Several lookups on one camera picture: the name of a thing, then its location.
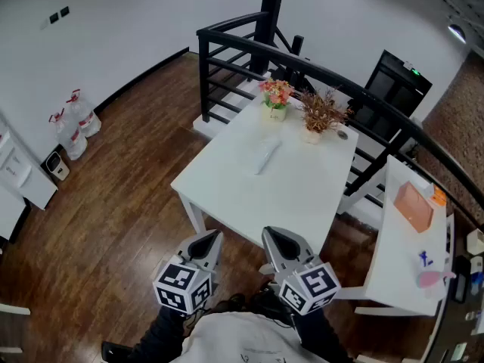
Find person's white shirt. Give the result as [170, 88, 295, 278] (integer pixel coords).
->
[172, 311, 330, 363]

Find large clear water bottle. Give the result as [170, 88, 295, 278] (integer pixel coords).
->
[48, 107, 89, 162]
[66, 88, 103, 139]

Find small orange box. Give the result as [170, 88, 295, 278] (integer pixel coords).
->
[430, 186, 448, 208]

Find black double door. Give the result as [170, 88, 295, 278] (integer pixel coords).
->
[353, 49, 433, 129]

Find white square table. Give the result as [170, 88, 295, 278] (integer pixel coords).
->
[169, 88, 360, 256]

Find person's right forearm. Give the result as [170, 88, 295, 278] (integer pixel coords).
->
[293, 308, 355, 363]

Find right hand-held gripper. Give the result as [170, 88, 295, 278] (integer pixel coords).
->
[261, 225, 342, 316]

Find person's left forearm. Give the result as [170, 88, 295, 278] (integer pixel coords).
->
[130, 306, 192, 363]

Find brown cardboard box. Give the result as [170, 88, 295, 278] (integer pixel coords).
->
[393, 180, 436, 234]

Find white cabinet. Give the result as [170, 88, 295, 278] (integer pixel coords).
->
[0, 111, 59, 241]

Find small white waste bin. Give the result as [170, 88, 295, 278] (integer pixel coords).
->
[45, 151, 71, 182]

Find white open storage box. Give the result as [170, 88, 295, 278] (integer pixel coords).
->
[466, 228, 484, 256]

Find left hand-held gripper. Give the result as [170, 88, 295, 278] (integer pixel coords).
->
[152, 229, 225, 315]

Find long white table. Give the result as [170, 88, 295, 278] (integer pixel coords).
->
[334, 154, 455, 317]

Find pink flowers in white pot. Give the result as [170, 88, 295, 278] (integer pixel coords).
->
[258, 78, 296, 123]

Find dried brown plant in pot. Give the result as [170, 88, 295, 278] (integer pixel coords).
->
[294, 86, 355, 145]

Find pink object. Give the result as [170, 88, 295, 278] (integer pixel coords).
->
[415, 269, 458, 290]

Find black stair railing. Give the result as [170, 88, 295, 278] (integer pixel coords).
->
[196, 0, 484, 227]

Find black pendant ceiling lamp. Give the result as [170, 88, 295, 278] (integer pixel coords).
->
[448, 23, 468, 45]

